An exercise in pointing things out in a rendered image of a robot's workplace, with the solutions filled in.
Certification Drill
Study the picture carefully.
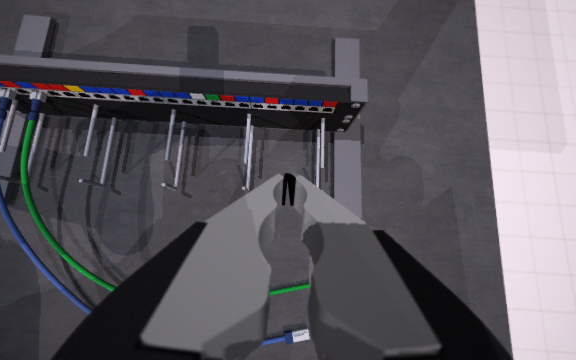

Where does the green patch cord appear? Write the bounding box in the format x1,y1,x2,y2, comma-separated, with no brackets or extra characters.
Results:
21,111,310,295

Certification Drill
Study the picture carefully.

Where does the blue network cable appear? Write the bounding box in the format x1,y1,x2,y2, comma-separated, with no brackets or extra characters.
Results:
0,109,286,345

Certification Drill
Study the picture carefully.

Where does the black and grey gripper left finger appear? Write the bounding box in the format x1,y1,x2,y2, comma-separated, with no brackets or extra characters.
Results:
51,171,288,360

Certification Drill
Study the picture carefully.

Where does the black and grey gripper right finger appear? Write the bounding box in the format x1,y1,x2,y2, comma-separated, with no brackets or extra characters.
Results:
287,172,514,360

